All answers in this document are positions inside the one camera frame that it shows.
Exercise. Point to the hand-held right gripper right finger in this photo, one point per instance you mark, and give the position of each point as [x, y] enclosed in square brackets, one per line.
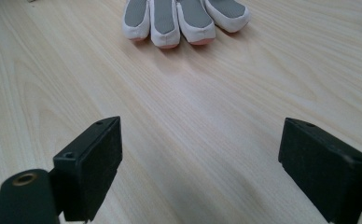
[323, 174]

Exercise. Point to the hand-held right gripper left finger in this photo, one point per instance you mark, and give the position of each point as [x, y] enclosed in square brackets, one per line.
[89, 169]

